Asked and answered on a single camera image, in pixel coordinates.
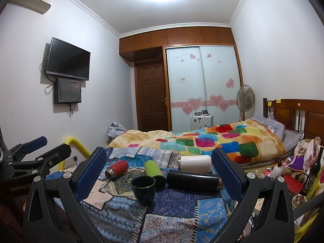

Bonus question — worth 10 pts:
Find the small white plastic bottle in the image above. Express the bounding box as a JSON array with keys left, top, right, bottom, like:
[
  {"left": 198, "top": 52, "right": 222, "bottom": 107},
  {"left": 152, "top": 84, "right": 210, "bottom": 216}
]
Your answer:
[{"left": 272, "top": 163, "right": 284, "bottom": 181}]

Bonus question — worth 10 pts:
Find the wall-mounted black television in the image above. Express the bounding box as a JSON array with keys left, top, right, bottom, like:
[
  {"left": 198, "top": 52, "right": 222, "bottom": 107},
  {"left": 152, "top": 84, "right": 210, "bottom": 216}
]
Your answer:
[{"left": 44, "top": 37, "right": 91, "bottom": 81}]

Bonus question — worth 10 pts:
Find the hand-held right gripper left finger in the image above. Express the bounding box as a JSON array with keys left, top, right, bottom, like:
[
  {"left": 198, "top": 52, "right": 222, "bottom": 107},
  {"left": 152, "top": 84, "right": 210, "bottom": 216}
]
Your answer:
[{"left": 23, "top": 146, "right": 110, "bottom": 243}]

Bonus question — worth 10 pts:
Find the small bowl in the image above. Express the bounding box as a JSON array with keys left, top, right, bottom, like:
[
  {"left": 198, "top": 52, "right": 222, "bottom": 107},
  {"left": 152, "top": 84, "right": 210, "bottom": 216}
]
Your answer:
[{"left": 291, "top": 194, "right": 308, "bottom": 209}]

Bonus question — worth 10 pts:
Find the grey checked pillow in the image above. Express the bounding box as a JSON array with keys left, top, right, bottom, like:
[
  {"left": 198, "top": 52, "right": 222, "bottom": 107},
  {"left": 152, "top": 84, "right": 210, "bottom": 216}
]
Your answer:
[{"left": 282, "top": 129, "right": 304, "bottom": 153}]

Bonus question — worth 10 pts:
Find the dark green cup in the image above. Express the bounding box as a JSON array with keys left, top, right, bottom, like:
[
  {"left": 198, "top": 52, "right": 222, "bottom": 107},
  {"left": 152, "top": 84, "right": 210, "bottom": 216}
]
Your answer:
[{"left": 131, "top": 176, "right": 156, "bottom": 207}]

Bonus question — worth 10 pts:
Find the blue patchwork blanket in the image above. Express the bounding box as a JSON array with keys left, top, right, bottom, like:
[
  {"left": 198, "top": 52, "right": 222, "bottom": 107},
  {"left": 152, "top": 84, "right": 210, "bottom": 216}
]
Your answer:
[{"left": 46, "top": 145, "right": 254, "bottom": 243}]

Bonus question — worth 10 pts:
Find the red insulated cup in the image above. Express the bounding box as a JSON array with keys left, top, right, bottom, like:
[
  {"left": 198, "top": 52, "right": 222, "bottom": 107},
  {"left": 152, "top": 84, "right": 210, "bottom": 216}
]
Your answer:
[{"left": 105, "top": 160, "right": 129, "bottom": 180}]

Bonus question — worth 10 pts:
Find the black insulated cup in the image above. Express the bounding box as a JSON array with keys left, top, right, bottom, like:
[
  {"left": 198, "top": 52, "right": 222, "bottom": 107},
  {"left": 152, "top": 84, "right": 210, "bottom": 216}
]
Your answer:
[{"left": 166, "top": 170, "right": 221, "bottom": 190}]

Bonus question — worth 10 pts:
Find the grey printed pillow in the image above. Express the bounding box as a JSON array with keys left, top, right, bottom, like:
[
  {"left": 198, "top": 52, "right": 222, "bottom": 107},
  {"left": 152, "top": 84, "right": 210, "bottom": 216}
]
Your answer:
[{"left": 250, "top": 114, "right": 286, "bottom": 139}]

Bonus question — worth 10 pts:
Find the standing fan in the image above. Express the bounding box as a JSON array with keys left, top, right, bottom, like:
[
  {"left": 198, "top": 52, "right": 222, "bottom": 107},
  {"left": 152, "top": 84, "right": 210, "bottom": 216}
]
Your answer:
[{"left": 236, "top": 84, "right": 256, "bottom": 122}]

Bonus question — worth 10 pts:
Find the colourful squares blanket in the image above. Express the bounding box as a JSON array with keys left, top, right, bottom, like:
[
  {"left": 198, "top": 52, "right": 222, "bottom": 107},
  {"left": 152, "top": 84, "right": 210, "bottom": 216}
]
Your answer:
[{"left": 106, "top": 123, "right": 286, "bottom": 165}]

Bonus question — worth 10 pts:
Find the brown wooden door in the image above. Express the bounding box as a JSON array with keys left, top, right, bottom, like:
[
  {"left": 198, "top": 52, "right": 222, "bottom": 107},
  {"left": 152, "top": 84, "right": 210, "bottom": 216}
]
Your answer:
[{"left": 134, "top": 59, "right": 169, "bottom": 132}]

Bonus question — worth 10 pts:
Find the wooden bed headboard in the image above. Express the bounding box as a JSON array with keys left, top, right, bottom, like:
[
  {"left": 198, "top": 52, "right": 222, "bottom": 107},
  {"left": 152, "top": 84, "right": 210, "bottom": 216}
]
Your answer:
[{"left": 262, "top": 97, "right": 324, "bottom": 143}]

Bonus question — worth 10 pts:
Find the wooden wardrobe with heart doors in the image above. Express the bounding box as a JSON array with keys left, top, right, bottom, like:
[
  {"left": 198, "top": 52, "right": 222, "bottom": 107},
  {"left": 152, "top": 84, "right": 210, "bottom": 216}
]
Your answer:
[{"left": 119, "top": 27, "right": 244, "bottom": 133}]

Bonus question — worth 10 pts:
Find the printed tote bag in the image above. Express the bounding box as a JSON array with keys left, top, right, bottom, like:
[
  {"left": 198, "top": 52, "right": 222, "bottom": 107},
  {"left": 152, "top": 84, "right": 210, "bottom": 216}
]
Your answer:
[{"left": 293, "top": 137, "right": 322, "bottom": 171}]

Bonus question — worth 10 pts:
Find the small black wall monitor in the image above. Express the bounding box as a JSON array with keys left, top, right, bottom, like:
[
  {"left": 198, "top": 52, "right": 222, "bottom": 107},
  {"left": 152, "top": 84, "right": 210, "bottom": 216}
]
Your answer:
[{"left": 53, "top": 77, "right": 82, "bottom": 104}]

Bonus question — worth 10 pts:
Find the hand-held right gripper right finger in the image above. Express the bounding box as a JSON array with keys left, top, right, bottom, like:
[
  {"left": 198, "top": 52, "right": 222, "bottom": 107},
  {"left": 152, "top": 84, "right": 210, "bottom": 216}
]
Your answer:
[{"left": 202, "top": 147, "right": 296, "bottom": 243}]

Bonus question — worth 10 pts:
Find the dark wine bottle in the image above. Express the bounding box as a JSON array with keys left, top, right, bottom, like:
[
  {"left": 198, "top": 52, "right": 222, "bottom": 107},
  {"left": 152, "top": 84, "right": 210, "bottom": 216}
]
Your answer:
[{"left": 302, "top": 146, "right": 324, "bottom": 197}]

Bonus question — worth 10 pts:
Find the white insulated cup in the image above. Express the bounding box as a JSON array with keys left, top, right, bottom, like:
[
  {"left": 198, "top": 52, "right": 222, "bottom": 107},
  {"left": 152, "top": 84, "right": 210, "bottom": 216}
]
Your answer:
[{"left": 178, "top": 155, "right": 212, "bottom": 174}]

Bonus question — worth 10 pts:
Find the yellow foam-covered rail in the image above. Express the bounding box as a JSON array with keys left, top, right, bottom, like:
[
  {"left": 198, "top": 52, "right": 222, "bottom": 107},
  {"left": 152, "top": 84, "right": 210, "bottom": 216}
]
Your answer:
[{"left": 57, "top": 136, "right": 92, "bottom": 172}]

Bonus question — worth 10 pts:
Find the grey cloth pile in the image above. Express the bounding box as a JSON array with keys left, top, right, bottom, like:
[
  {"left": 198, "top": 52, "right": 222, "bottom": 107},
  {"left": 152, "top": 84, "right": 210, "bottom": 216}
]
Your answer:
[{"left": 107, "top": 122, "right": 128, "bottom": 139}]

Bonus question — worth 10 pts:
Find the red box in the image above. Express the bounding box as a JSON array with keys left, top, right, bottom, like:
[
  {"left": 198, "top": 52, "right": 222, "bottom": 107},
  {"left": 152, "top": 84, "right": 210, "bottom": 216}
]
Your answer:
[{"left": 283, "top": 174, "right": 305, "bottom": 193}]

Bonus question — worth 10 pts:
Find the small white cabinet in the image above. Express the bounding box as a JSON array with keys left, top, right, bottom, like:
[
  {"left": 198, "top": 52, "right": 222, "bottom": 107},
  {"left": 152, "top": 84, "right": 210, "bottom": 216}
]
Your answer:
[{"left": 190, "top": 114, "right": 214, "bottom": 133}]

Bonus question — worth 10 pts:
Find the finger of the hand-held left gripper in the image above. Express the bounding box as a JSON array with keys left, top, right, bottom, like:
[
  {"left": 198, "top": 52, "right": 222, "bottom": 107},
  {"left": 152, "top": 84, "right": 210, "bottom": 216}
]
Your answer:
[
  {"left": 11, "top": 143, "right": 72, "bottom": 183},
  {"left": 5, "top": 136, "right": 48, "bottom": 167}
]

